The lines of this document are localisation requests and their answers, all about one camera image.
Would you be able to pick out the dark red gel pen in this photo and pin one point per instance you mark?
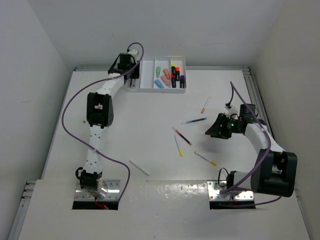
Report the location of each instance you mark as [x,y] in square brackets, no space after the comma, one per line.
[181,135]

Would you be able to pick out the blue gel pen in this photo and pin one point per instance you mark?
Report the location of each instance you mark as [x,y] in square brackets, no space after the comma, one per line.
[193,121]

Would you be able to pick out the pink tip clear pen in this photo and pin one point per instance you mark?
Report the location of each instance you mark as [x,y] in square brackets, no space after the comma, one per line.
[205,105]

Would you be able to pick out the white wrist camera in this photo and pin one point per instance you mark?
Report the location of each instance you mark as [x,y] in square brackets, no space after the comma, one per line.
[231,111]
[135,53]

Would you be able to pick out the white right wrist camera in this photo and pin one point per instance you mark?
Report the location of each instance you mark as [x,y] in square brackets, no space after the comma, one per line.
[231,111]

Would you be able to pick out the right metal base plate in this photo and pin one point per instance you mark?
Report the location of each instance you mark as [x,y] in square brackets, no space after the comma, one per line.
[214,194]

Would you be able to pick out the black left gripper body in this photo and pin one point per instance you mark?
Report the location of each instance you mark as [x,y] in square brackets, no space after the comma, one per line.
[134,73]

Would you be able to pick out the orange cap highlighter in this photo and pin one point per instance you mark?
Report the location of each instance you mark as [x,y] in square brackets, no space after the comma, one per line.
[177,72]

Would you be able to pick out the orange eraser case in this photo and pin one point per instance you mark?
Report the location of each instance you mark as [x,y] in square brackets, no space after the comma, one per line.
[167,73]

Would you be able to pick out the pink eraser case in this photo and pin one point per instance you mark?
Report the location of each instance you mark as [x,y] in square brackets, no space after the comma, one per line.
[166,81]

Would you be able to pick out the blue eraser case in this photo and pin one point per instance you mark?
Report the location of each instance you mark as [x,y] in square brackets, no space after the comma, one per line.
[158,84]

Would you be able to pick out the yellow cap black highlighter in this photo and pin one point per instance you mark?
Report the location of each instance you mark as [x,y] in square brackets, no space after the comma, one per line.
[173,69]

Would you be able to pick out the white marker pen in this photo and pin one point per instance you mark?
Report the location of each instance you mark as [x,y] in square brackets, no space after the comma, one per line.
[140,168]

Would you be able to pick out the metal base plate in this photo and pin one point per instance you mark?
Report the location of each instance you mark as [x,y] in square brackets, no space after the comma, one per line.
[214,194]
[107,190]

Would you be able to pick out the green eraser case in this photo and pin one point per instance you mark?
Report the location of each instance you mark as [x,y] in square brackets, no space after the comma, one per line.
[157,71]

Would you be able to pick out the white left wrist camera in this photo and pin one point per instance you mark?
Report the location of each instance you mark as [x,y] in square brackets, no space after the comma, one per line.
[135,53]

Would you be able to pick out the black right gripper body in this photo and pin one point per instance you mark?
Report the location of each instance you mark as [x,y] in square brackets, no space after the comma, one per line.
[228,126]

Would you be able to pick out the white divided organizer tray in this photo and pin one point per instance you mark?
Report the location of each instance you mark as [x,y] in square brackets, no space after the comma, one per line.
[146,81]

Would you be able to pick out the purple cap black highlighter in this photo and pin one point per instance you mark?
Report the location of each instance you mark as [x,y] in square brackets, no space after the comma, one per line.
[182,82]

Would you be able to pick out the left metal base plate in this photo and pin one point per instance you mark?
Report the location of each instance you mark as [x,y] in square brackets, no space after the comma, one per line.
[107,190]

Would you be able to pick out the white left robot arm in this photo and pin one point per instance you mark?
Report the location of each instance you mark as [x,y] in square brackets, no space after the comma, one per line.
[100,115]

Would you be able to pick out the pink cap black highlighter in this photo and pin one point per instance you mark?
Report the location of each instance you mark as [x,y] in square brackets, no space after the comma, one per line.
[173,80]

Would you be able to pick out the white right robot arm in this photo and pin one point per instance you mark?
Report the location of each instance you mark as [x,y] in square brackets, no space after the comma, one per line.
[274,171]

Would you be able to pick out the yellow tip white marker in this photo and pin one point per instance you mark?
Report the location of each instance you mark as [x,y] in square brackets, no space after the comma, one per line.
[205,159]
[178,145]

